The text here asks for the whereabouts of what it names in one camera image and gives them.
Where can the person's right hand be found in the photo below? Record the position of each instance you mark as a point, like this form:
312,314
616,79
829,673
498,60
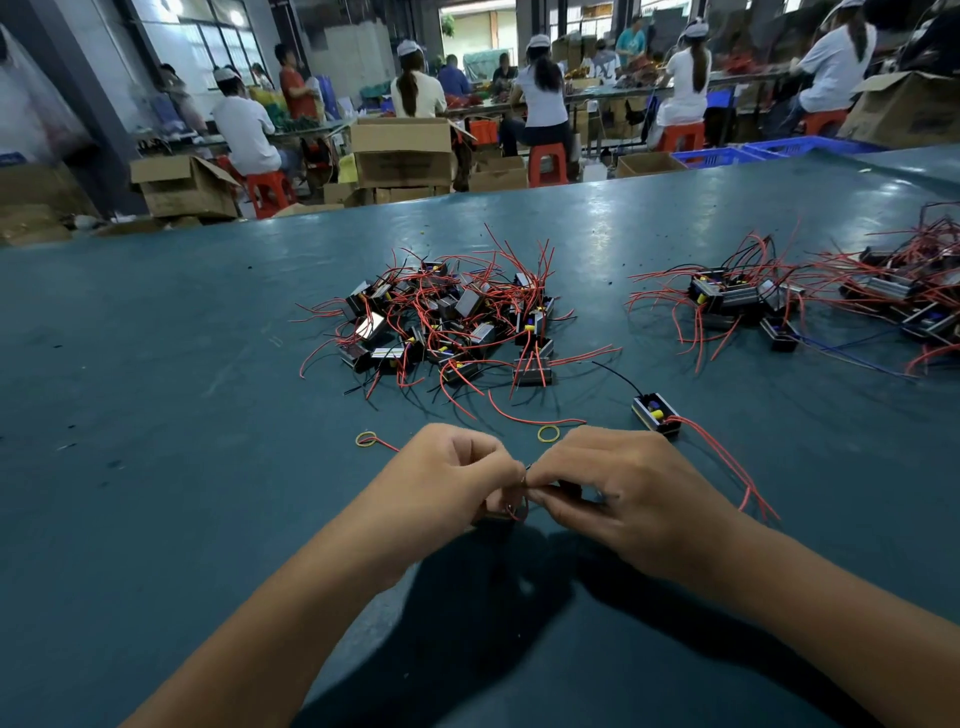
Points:
645,503

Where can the person's left hand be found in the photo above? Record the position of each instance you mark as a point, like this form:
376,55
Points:
428,503

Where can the person's right forearm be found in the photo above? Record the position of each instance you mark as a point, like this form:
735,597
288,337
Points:
848,638

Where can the person's left forearm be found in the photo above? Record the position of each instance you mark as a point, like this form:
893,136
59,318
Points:
263,653

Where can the yellow rubber band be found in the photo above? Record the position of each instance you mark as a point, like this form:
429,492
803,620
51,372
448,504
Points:
357,440
540,434

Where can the low cardboard box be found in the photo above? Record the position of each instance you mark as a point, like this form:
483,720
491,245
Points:
498,174

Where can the shallow cardboard box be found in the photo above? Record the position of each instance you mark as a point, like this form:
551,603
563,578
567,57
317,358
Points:
651,164

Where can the large closed cardboard box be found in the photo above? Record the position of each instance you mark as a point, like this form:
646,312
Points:
402,152

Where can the blue plastic crate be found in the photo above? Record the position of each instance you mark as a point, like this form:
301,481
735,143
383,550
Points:
810,147
720,156

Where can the open cardboard box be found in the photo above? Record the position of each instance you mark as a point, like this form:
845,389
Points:
185,188

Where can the tilted cardboard box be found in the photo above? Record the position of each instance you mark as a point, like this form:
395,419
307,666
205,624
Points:
900,110

